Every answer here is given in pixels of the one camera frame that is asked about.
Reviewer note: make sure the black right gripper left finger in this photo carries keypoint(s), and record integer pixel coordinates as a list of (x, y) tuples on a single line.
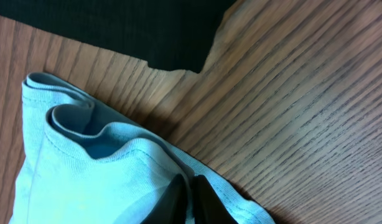
[(172, 206)]

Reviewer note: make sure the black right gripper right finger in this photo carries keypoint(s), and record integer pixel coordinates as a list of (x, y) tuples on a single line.
[(207, 206)]

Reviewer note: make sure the light blue printed t-shirt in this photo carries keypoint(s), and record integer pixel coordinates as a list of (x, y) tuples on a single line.
[(87, 163)]

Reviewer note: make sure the black garment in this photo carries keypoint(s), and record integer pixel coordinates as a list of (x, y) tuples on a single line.
[(167, 34)]

